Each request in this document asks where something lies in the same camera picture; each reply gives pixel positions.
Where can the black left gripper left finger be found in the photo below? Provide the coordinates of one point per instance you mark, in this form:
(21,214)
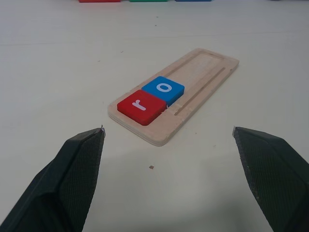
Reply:
(62,183)

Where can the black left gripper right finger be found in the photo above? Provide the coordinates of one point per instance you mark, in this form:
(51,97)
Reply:
(275,174)

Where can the red letter tile r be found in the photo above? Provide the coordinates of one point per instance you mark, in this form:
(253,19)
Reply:
(142,110)

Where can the wooden letter tray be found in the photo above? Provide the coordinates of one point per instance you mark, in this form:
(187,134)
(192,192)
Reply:
(202,72)

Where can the blue letter tile o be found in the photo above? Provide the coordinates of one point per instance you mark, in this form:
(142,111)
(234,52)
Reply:
(166,90)

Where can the red plastic bin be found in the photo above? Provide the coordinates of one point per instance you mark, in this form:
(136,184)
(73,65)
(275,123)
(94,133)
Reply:
(99,1)

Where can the blue plastic bin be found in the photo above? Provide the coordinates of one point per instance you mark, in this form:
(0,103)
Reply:
(193,0)

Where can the green plastic bin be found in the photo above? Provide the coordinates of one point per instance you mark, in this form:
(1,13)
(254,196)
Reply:
(148,0)

